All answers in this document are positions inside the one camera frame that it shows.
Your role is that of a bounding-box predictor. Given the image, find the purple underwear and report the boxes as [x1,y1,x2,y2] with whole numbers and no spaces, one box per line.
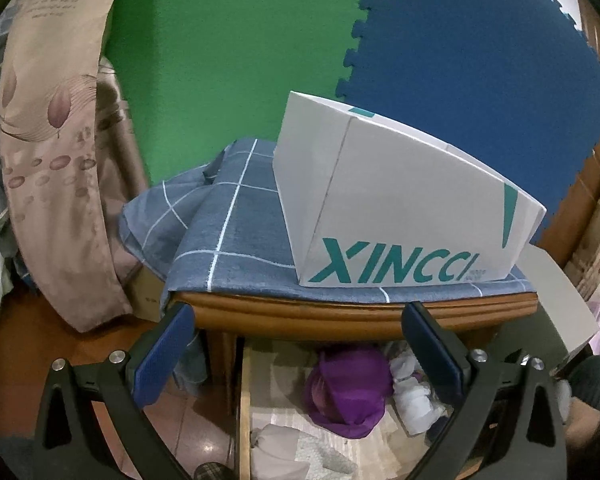
[302,346,393,439]

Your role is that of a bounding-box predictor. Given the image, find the grey cube stool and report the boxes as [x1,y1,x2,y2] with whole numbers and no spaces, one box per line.
[492,245,600,372]

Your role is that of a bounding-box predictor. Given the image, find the wooden drawer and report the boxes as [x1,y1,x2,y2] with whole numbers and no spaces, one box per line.
[238,339,452,479]

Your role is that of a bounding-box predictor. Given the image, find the white Xincci shoe box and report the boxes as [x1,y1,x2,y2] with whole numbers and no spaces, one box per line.
[273,92,545,287]

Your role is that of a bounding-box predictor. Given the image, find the blue checked cloth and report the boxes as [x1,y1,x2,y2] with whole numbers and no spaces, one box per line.
[118,138,533,304]

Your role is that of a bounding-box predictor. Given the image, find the blue foam mat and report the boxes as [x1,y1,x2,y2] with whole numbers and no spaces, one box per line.
[336,0,600,217]

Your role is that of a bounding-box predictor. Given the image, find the light blue underwear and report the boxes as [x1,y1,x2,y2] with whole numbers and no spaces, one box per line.
[393,377,448,437]

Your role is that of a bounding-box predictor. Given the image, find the white hexagon pattern underwear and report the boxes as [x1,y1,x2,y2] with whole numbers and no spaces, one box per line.
[250,425,358,480]

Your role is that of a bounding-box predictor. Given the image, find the pale grey folded underwear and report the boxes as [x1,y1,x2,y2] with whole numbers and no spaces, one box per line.
[386,340,422,382]

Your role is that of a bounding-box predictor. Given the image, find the cardboard boxes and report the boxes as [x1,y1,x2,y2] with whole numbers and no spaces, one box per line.
[564,140,600,300]

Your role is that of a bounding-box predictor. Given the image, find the green foam mat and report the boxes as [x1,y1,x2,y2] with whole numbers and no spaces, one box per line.
[106,0,363,183]

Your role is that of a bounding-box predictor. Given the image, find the beige floral curtain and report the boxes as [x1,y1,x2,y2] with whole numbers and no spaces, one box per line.
[0,0,148,333]

